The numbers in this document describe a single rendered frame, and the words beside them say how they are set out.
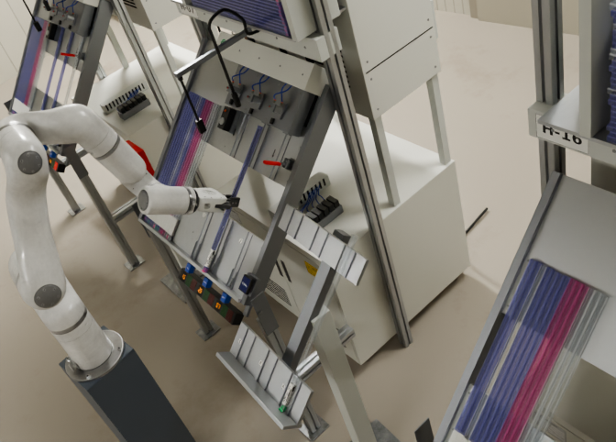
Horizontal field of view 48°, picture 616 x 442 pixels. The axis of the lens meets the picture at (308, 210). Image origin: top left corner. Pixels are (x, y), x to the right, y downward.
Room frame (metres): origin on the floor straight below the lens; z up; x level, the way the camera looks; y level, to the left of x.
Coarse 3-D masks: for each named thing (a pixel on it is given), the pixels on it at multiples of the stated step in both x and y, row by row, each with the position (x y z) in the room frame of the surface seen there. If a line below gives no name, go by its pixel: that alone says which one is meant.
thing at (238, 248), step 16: (192, 224) 1.91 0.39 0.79; (208, 224) 1.85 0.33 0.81; (176, 240) 1.93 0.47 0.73; (192, 240) 1.86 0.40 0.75; (208, 240) 1.81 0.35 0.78; (224, 240) 1.75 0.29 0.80; (240, 240) 1.70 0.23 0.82; (256, 240) 1.65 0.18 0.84; (192, 256) 1.82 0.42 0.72; (224, 256) 1.71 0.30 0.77; (240, 256) 1.66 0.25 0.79; (256, 256) 1.61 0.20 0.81; (224, 272) 1.67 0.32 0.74; (240, 272) 1.62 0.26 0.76
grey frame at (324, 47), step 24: (312, 0) 1.74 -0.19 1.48; (192, 24) 2.41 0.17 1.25; (216, 24) 2.18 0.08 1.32; (288, 48) 1.85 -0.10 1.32; (312, 48) 1.74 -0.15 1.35; (336, 48) 1.75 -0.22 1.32; (336, 72) 1.74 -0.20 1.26; (336, 96) 1.76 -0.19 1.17; (360, 144) 1.75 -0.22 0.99; (360, 168) 1.74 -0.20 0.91; (360, 192) 1.76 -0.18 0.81; (384, 240) 1.74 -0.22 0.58; (168, 264) 2.15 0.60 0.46; (384, 264) 1.73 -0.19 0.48; (192, 312) 2.17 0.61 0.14; (264, 336) 1.52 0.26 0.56; (408, 336) 1.75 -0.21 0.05; (312, 408) 1.51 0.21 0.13; (312, 432) 1.50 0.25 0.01
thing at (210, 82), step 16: (208, 48) 2.34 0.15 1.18; (208, 64) 2.29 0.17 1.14; (208, 80) 2.25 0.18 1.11; (224, 80) 2.18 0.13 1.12; (208, 96) 2.20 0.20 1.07; (224, 96) 2.13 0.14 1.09; (240, 128) 1.98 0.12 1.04; (256, 128) 1.92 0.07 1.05; (272, 128) 1.87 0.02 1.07; (304, 128) 1.76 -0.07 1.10; (224, 144) 2.00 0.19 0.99; (240, 144) 1.94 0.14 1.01; (272, 144) 1.83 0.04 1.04; (288, 144) 1.78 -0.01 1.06; (240, 160) 1.90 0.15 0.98; (256, 160) 1.84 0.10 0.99; (272, 160) 1.79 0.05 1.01; (272, 176) 1.75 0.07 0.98; (288, 176) 1.70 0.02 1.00
